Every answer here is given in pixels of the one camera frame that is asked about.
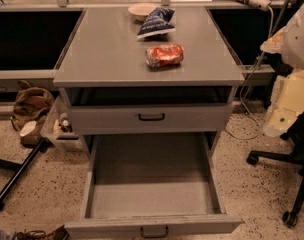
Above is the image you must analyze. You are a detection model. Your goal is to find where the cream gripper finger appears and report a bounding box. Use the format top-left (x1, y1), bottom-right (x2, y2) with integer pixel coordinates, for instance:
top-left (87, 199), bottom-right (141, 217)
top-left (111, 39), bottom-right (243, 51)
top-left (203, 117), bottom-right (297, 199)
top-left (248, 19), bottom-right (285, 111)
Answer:
top-left (263, 70), bottom-right (304, 137)

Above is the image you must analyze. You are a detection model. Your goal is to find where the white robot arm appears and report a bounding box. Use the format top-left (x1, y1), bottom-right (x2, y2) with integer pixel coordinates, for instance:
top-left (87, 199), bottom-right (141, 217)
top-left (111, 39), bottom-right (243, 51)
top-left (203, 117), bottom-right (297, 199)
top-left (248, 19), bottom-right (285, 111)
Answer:
top-left (260, 3), bottom-right (304, 137)

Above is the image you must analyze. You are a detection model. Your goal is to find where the open middle drawer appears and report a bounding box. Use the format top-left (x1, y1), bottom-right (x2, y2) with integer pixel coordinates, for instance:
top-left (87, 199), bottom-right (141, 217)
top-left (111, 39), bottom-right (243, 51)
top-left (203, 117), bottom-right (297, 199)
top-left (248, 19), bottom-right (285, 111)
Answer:
top-left (65, 133), bottom-right (242, 239)

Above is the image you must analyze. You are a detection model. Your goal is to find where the grey drawer cabinet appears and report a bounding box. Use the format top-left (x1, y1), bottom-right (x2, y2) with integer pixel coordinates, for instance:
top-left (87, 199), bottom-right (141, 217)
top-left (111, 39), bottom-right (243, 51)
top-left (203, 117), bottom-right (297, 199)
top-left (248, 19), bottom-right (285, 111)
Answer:
top-left (54, 6), bottom-right (244, 146)

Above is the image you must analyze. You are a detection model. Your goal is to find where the closed top drawer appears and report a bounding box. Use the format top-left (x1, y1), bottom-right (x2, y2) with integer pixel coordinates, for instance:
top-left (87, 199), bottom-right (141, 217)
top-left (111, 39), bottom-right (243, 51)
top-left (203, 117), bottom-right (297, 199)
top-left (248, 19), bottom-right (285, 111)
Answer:
top-left (69, 104), bottom-right (233, 135)

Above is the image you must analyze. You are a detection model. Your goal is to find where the black office chair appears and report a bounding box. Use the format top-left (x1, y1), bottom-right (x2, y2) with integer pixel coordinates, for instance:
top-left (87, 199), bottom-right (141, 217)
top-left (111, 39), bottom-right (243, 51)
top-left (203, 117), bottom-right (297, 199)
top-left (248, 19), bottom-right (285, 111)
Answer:
top-left (246, 103), bottom-right (304, 228)

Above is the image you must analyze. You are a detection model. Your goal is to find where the blue chip bag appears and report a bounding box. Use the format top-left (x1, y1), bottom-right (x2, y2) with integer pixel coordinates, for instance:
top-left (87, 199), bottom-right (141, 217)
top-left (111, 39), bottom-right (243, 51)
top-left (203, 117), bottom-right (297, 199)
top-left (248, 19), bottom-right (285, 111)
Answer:
top-left (137, 7), bottom-right (175, 39)

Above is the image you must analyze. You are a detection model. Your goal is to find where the white bowl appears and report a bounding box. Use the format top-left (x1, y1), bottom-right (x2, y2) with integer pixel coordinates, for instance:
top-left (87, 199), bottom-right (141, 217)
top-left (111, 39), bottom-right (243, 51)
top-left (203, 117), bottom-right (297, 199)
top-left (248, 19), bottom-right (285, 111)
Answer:
top-left (128, 3), bottom-right (158, 22)

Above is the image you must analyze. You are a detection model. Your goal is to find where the clear plastic bin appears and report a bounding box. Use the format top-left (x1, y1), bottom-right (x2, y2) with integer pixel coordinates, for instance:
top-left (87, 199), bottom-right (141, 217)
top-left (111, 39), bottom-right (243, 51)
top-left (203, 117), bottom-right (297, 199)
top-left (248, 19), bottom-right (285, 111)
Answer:
top-left (41, 96), bottom-right (83, 152)

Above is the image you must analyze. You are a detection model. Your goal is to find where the brown backpack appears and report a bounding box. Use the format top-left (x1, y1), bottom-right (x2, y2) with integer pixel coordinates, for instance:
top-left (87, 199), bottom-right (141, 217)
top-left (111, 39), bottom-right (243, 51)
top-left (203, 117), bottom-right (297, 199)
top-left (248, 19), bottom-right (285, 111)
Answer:
top-left (11, 80), bottom-right (55, 146)

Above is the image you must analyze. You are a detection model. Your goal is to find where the black metal stand leg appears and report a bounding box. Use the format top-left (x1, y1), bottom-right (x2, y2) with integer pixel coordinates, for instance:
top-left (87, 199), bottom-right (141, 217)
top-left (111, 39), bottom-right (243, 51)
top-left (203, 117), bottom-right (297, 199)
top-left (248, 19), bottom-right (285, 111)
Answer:
top-left (0, 138), bottom-right (47, 211)

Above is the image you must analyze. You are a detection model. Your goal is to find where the grey cable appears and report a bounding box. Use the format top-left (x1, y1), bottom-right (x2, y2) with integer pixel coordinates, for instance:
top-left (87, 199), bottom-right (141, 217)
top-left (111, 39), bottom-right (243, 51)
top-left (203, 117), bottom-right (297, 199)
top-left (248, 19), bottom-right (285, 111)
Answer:
top-left (225, 0), bottom-right (297, 142)

